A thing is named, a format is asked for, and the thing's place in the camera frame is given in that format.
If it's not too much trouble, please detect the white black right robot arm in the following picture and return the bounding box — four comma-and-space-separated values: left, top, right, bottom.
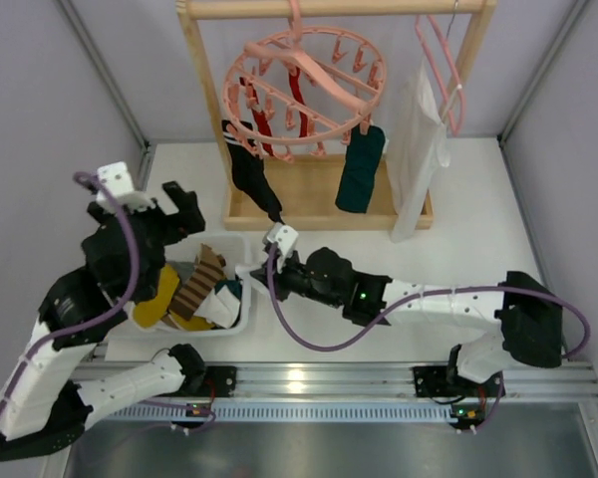
251, 247, 562, 385

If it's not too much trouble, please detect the green sock in basket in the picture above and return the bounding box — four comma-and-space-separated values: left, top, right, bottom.
214, 279, 242, 300

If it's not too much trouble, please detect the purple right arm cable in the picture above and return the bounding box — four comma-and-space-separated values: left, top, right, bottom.
267, 243, 592, 359

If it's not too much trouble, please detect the white plastic basket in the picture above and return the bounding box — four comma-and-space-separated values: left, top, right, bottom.
109, 231, 252, 340

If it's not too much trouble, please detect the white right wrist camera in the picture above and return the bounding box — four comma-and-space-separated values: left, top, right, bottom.
263, 222, 299, 260

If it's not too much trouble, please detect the white hanging cloth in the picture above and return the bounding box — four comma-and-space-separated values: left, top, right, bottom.
386, 66, 450, 243

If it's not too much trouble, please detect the red sock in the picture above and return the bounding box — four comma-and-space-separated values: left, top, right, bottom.
249, 93, 271, 136
288, 69, 308, 137

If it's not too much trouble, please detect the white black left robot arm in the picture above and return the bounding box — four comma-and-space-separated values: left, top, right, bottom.
0, 176, 206, 462

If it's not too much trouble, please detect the pink round clip hanger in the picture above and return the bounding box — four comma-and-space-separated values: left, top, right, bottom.
221, 1, 388, 163

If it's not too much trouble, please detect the wooden clothes rack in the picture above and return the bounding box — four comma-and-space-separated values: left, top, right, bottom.
176, 1, 495, 232

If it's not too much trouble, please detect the pink clothes hanger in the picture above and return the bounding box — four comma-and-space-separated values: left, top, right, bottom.
414, 13, 466, 136

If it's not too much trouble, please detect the brown striped sock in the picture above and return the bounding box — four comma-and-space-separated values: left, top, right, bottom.
168, 244, 227, 322

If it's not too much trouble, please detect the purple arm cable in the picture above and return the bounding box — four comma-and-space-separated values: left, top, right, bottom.
267, 243, 592, 359
0, 171, 218, 458

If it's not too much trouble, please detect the yellow sock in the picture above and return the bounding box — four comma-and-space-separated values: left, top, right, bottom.
132, 264, 214, 333

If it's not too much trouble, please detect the dark green sock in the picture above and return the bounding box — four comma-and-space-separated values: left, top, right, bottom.
335, 124, 386, 214

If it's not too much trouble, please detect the aluminium rail base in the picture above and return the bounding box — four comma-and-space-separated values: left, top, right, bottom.
110, 362, 598, 431

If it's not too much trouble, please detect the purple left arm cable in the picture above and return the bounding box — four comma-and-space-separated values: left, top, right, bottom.
0, 171, 218, 458

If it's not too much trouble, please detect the white folded sock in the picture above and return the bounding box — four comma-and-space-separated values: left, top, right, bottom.
195, 290, 241, 329

